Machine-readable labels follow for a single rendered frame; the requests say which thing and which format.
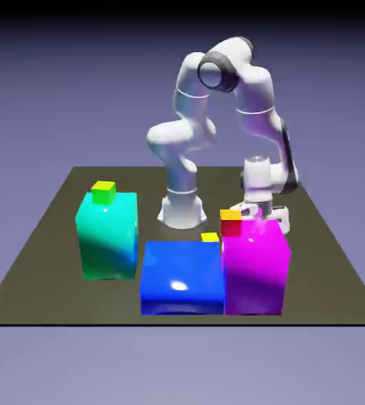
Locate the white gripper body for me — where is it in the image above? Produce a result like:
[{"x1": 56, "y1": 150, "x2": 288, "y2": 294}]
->
[{"x1": 266, "y1": 205, "x2": 291, "y2": 236}]

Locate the small red cube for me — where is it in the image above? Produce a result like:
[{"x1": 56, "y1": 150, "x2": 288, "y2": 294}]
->
[{"x1": 219, "y1": 209, "x2": 244, "y2": 238}]

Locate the small green cube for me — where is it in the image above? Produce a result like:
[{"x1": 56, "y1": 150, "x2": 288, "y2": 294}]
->
[{"x1": 90, "y1": 180, "x2": 117, "y2": 206}]

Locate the large magenta box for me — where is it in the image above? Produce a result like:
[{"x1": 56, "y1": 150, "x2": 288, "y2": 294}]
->
[{"x1": 221, "y1": 217, "x2": 292, "y2": 316}]

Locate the large blue box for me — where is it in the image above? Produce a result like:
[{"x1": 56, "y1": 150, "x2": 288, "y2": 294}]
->
[{"x1": 139, "y1": 240, "x2": 226, "y2": 316}]

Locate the large teal box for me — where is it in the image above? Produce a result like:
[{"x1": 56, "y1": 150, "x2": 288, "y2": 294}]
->
[{"x1": 74, "y1": 191, "x2": 139, "y2": 282}]

